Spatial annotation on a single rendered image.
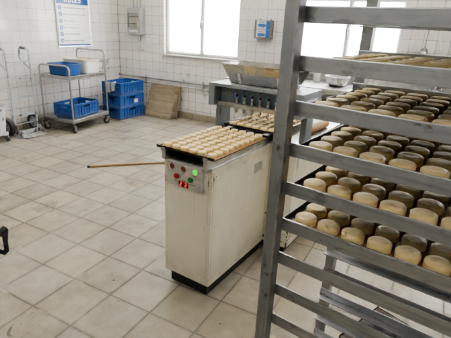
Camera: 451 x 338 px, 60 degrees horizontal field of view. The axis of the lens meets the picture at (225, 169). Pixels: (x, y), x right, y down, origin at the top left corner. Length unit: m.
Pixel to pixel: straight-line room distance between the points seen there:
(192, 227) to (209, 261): 0.22
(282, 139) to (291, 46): 0.18
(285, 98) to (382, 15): 0.22
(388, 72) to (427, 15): 0.10
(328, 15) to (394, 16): 0.12
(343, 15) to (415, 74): 0.17
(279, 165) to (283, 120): 0.10
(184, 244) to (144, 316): 0.45
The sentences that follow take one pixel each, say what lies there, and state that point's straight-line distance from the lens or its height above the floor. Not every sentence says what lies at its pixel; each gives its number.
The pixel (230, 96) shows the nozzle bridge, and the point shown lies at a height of 1.09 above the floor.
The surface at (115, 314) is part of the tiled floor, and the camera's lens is 2.42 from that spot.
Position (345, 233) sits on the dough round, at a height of 1.15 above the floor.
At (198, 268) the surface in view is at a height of 0.19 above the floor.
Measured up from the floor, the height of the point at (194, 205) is 0.60.
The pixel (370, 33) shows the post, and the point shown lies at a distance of 1.20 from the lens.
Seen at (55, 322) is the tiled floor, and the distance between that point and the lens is 2.46.
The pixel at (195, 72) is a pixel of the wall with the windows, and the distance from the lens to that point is 6.67.
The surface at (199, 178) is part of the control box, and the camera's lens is 2.09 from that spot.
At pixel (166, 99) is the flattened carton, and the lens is 6.83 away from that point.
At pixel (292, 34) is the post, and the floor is 1.55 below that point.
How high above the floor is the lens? 1.57
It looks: 20 degrees down
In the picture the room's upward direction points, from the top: 3 degrees clockwise
